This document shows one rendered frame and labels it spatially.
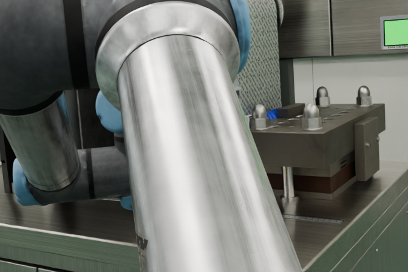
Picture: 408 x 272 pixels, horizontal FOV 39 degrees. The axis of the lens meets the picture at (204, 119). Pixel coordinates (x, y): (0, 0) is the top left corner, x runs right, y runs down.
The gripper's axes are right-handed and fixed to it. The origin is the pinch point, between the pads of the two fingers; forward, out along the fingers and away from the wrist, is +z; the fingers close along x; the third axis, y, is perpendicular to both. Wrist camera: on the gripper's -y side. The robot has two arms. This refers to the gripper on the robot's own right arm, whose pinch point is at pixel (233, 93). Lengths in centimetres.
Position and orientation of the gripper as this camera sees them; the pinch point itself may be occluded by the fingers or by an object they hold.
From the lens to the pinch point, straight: 111.4
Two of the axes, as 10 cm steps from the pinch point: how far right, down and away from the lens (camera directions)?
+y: -0.7, -9.9, -1.3
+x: -8.5, -0.1, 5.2
